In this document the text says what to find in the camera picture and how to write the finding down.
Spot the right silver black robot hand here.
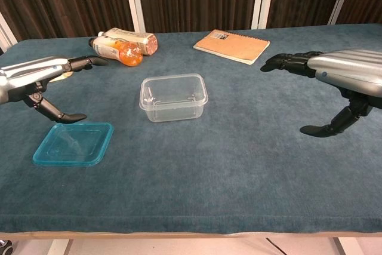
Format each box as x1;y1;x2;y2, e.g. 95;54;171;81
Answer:
260;49;382;139

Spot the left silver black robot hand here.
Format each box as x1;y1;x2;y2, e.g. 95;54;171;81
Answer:
0;54;110;124

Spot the blue transparent plastic lid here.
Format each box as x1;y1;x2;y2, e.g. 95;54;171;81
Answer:
32;122;115;168

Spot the beige food packet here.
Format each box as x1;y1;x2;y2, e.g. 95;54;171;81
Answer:
50;71;74;83

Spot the orange drink bottle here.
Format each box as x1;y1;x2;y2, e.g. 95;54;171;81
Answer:
88;36;144;67

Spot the beige milk tea bottle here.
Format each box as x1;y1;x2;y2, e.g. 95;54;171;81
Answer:
98;27;158;57

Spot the brown spiral notebook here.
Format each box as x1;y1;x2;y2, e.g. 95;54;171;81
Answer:
193;29;271;66

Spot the clear plastic food container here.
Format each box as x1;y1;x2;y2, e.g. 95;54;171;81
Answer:
138;72;209;123

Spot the blue table cloth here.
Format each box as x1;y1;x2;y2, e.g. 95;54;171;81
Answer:
0;21;382;235

